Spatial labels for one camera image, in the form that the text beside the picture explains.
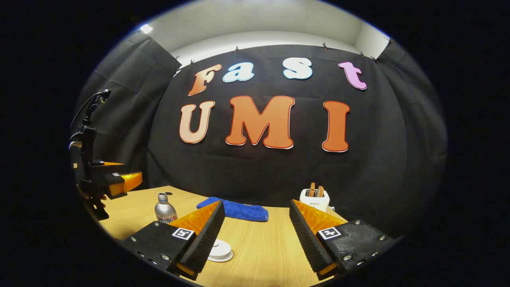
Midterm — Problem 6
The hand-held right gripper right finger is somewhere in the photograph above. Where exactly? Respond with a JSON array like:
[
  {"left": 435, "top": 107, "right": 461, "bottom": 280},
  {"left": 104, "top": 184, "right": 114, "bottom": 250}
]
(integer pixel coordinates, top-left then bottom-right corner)
[{"left": 289, "top": 199, "right": 395, "bottom": 281}]

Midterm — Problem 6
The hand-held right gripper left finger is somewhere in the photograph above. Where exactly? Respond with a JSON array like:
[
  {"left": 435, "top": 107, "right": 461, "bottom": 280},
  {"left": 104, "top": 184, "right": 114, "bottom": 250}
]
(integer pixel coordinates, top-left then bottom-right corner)
[{"left": 122, "top": 201, "right": 226, "bottom": 281}]

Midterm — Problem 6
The silver water bottle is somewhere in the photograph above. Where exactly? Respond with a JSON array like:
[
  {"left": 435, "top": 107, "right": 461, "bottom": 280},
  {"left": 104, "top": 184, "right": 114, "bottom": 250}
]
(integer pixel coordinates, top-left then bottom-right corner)
[{"left": 155, "top": 193, "right": 178, "bottom": 224}]

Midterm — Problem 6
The white saucer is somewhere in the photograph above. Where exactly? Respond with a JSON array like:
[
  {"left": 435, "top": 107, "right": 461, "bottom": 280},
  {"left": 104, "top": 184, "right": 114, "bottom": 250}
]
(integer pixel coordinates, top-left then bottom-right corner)
[{"left": 207, "top": 252, "right": 234, "bottom": 263}]

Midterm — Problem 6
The white toaster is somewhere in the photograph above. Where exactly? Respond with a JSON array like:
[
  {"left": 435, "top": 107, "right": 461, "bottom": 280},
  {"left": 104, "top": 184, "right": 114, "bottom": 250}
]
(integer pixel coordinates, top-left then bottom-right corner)
[{"left": 299, "top": 188, "right": 330, "bottom": 213}]

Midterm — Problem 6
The blue folded towel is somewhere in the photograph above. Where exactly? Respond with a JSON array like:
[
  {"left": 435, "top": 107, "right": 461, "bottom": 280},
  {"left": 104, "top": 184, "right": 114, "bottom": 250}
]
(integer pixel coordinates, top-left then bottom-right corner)
[{"left": 196, "top": 197, "right": 269, "bottom": 222}]

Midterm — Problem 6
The black backdrop cloth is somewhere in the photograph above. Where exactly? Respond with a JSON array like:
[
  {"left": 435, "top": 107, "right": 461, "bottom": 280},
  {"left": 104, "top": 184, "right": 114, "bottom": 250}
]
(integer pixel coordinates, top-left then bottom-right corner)
[{"left": 72, "top": 34, "right": 449, "bottom": 240}]

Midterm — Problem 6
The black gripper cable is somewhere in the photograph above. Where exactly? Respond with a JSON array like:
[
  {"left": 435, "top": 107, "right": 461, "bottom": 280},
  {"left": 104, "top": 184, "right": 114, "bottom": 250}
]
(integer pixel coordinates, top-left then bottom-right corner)
[{"left": 71, "top": 90, "right": 112, "bottom": 128}]

